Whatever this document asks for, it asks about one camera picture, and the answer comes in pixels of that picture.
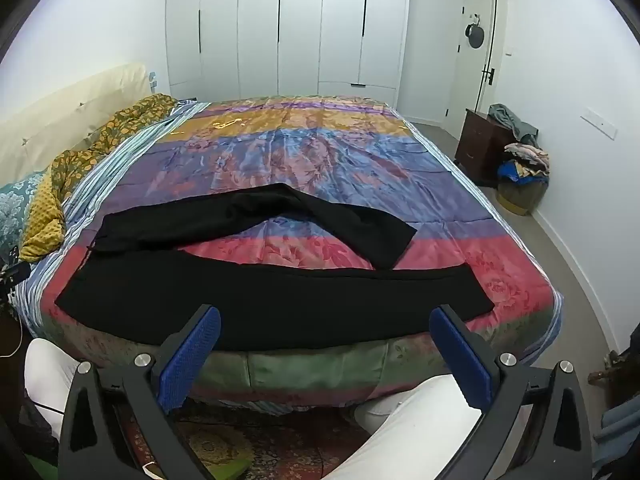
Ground white cable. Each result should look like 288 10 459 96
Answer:
0 320 23 358

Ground woven laundry basket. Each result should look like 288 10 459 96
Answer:
495 176 541 217

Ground mustard floral quilt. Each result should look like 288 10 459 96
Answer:
20 93 177 263

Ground colourful floral blanket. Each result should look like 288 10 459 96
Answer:
42 94 565 416

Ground patterned rug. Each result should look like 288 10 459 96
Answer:
120 400 371 480

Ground white door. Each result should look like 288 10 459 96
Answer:
442 0 501 133

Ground striped bed sheet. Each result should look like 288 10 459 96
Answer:
12 100 211 321

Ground person's right leg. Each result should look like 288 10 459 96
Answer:
325 374 532 480

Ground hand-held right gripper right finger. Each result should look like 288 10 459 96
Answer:
429 305 594 480

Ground cream padded headboard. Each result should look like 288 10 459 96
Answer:
0 62 151 186

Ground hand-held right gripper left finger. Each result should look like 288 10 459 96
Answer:
57 304 223 480

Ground teal patterned pillow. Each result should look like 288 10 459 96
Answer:
0 170 48 261

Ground black pants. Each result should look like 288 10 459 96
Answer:
54 183 493 352

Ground white wall panel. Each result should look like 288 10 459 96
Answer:
580 107 621 140

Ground blue cloth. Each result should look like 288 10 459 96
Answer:
595 400 640 480

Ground white wardrobe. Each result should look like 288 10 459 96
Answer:
165 0 412 106

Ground pile of mixed clothes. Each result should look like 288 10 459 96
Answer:
496 142 551 181

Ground black device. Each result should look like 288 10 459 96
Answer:
0 262 32 286

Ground black round hanging item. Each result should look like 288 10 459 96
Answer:
464 14 487 50

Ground green floor item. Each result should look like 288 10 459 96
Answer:
210 457 248 480

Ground grey-green garment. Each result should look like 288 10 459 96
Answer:
487 103 540 143

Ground dark wooden nightstand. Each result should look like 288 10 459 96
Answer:
454 108 521 188

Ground dark brown object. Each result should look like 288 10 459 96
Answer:
589 355 632 386

